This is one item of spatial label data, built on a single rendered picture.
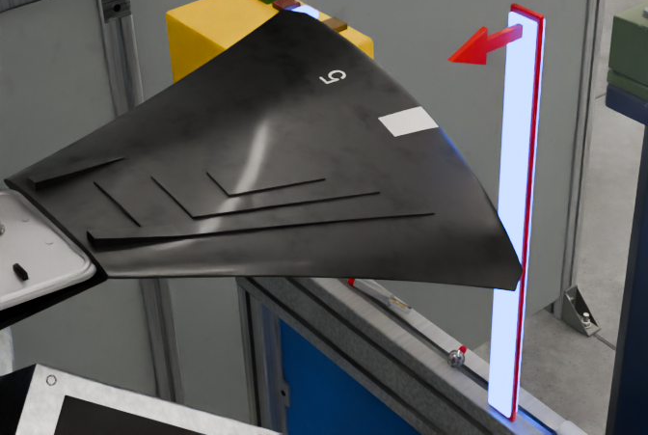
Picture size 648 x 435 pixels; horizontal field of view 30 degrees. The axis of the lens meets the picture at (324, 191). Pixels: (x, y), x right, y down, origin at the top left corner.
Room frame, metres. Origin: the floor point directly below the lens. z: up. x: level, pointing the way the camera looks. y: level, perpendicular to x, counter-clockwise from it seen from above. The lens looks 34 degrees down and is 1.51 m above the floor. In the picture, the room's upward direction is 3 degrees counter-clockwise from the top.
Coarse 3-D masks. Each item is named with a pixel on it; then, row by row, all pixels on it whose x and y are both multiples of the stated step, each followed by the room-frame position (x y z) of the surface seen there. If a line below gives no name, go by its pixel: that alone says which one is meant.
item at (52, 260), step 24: (0, 192) 0.49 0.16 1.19; (0, 216) 0.47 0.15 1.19; (24, 216) 0.47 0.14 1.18; (0, 240) 0.45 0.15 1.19; (24, 240) 0.45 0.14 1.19; (48, 240) 0.45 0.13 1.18; (0, 264) 0.43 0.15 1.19; (24, 264) 0.43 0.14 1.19; (48, 264) 0.43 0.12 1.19; (72, 264) 0.43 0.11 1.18; (0, 288) 0.41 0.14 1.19; (24, 288) 0.41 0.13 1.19; (48, 288) 0.42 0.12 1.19
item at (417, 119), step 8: (400, 112) 0.59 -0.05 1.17; (408, 112) 0.59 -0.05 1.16; (416, 112) 0.59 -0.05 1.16; (424, 112) 0.59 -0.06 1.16; (384, 120) 0.58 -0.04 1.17; (392, 120) 0.58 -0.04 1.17; (400, 120) 0.58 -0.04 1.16; (408, 120) 0.58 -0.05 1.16; (416, 120) 0.58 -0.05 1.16; (424, 120) 0.59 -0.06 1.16; (432, 120) 0.59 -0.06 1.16; (392, 128) 0.57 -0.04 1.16; (400, 128) 0.57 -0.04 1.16; (408, 128) 0.58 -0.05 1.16; (416, 128) 0.58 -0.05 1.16; (424, 128) 0.58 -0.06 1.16
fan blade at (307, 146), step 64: (256, 64) 0.61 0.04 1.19; (320, 64) 0.62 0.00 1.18; (128, 128) 0.55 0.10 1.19; (192, 128) 0.55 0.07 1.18; (256, 128) 0.55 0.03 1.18; (320, 128) 0.56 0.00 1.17; (384, 128) 0.57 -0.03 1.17; (64, 192) 0.49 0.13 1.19; (128, 192) 0.49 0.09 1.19; (192, 192) 0.49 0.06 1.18; (256, 192) 0.50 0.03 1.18; (320, 192) 0.51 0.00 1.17; (384, 192) 0.52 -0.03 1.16; (448, 192) 0.53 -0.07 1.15; (128, 256) 0.44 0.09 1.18; (192, 256) 0.44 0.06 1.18; (256, 256) 0.45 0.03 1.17; (320, 256) 0.46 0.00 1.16; (384, 256) 0.47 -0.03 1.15; (448, 256) 0.49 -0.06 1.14; (512, 256) 0.50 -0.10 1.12
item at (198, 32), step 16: (208, 0) 0.95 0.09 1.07; (224, 0) 0.95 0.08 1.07; (240, 0) 0.95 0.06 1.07; (256, 0) 0.95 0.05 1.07; (176, 16) 0.92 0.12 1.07; (192, 16) 0.92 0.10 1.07; (208, 16) 0.92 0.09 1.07; (224, 16) 0.92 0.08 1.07; (240, 16) 0.92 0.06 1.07; (256, 16) 0.91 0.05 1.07; (320, 16) 0.91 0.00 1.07; (176, 32) 0.92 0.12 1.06; (192, 32) 0.90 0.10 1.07; (208, 32) 0.89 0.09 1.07; (224, 32) 0.89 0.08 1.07; (240, 32) 0.89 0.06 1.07; (352, 32) 0.88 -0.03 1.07; (176, 48) 0.92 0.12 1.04; (192, 48) 0.90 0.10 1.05; (208, 48) 0.88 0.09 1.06; (224, 48) 0.86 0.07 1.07; (368, 48) 0.86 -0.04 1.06; (176, 64) 0.92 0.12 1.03; (192, 64) 0.90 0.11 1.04; (176, 80) 0.93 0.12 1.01
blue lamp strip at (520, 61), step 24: (528, 24) 0.65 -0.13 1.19; (528, 48) 0.65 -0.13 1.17; (528, 72) 0.65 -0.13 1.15; (504, 96) 0.66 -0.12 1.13; (528, 96) 0.65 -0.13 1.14; (504, 120) 0.66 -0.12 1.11; (528, 120) 0.65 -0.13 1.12; (504, 144) 0.66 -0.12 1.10; (504, 168) 0.66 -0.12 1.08; (504, 192) 0.66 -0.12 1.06; (504, 216) 0.66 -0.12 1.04; (504, 312) 0.65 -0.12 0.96; (504, 336) 0.65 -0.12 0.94; (504, 360) 0.65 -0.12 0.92; (504, 384) 0.65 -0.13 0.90; (504, 408) 0.65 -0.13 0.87
